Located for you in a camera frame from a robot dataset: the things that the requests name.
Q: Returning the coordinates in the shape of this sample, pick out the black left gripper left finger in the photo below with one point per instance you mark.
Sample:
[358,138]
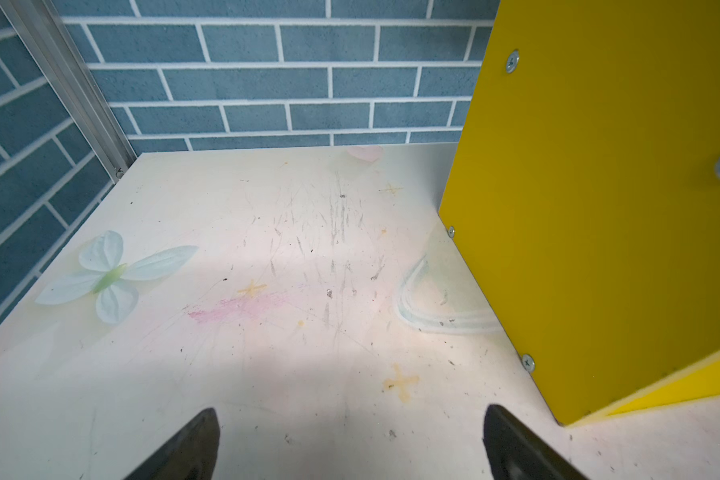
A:
[191,453]

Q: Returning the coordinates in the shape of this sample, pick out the yellow pink blue bookshelf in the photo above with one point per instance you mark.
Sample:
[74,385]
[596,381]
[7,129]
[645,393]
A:
[585,199]

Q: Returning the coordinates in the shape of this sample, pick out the left aluminium corner post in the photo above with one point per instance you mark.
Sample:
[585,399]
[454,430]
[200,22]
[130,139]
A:
[40,28]

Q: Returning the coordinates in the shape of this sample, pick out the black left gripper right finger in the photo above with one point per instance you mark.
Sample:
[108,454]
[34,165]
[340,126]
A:
[516,452]

